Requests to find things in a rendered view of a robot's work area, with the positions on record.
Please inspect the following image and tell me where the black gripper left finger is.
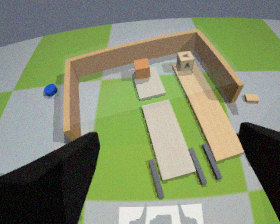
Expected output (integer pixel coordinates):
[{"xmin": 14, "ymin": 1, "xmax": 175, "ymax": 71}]
[{"xmin": 0, "ymin": 132, "xmax": 100, "ymax": 224}]

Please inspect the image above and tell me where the small tan flat block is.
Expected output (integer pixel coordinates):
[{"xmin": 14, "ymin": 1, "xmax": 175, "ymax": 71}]
[{"xmin": 244, "ymin": 93, "xmax": 260, "ymax": 103}]

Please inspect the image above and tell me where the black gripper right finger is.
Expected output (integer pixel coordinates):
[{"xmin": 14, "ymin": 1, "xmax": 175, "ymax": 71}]
[{"xmin": 238, "ymin": 121, "xmax": 280, "ymax": 220}]

